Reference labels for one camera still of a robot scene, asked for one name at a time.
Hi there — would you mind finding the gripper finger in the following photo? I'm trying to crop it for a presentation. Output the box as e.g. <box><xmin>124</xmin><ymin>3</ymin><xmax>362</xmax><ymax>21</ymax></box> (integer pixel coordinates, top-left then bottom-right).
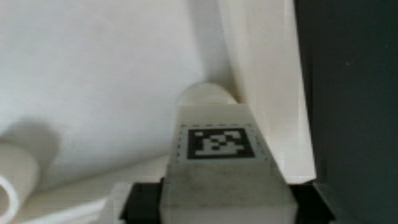
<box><xmin>102</xmin><ymin>183</ymin><xmax>131</xmax><ymax>224</ymax></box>

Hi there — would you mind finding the white table leg with tag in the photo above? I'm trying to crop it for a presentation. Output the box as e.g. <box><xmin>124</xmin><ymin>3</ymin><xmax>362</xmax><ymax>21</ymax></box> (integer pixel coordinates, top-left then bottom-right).
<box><xmin>159</xmin><ymin>83</ymin><xmax>298</xmax><ymax>224</ymax></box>

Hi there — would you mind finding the white square table top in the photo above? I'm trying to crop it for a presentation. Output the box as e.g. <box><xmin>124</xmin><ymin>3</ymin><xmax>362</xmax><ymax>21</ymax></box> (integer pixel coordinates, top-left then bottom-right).
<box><xmin>0</xmin><ymin>0</ymin><xmax>314</xmax><ymax>224</ymax></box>

